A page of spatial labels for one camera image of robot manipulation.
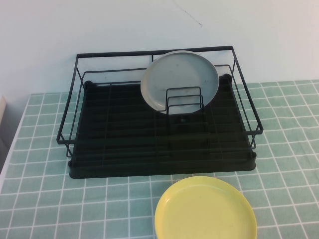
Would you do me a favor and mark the grey round plate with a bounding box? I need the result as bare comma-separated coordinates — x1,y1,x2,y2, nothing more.
140,50,220,116

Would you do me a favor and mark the yellow round plate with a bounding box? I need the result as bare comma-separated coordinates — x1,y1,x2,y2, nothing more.
154,176,258,239

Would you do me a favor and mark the black plastic drip tray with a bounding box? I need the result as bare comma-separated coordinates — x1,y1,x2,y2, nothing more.
68,73,257,179

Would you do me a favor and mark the green checked tablecloth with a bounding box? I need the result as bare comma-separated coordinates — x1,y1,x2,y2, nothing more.
0,79,319,239

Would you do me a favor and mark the beige box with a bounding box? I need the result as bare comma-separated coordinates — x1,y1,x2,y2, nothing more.
0,96,8,131

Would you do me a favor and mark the black wire dish rack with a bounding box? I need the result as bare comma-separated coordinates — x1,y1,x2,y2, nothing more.
56,45,264,159

